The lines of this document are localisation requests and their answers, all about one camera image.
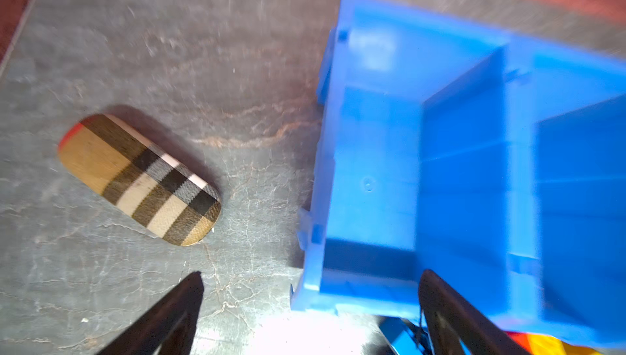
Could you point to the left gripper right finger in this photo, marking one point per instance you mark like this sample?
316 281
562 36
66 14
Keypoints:
455 326

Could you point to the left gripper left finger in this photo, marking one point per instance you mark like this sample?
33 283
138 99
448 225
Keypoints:
169 327

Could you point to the blue three-compartment bin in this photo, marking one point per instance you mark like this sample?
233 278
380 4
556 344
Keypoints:
496 160

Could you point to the plaid glasses case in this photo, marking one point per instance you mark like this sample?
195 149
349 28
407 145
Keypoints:
140 179

